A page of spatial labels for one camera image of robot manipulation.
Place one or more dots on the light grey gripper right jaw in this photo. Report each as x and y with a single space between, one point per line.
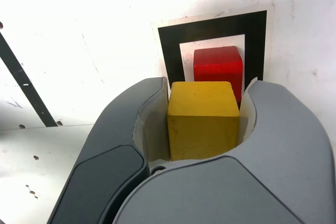
262 176

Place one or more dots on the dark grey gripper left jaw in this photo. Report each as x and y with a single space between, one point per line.
110 142

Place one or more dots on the yellow cube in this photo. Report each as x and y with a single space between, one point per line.
202 124

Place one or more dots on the red cube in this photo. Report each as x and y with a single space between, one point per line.
218 66

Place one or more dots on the black tape square outline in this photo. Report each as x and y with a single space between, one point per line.
210 27

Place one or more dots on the black tape strip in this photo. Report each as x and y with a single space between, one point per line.
26 82

